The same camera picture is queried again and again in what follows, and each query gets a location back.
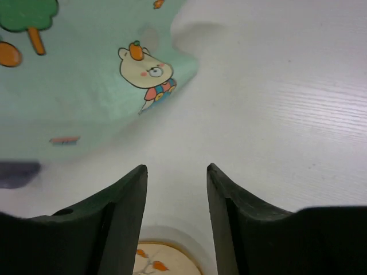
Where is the purple ceramic mug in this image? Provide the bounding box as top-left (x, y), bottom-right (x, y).
top-left (1, 162), bottom-right (41, 189)

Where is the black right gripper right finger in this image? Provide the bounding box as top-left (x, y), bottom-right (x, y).
top-left (207, 164), bottom-right (366, 274)

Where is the bird painted ceramic plate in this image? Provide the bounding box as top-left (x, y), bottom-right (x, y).
top-left (132, 225), bottom-right (217, 275)

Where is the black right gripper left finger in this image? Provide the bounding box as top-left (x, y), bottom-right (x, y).
top-left (1, 165), bottom-right (148, 274)

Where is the green cartoon placemat cloth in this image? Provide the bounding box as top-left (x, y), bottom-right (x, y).
top-left (1, 1), bottom-right (198, 162)

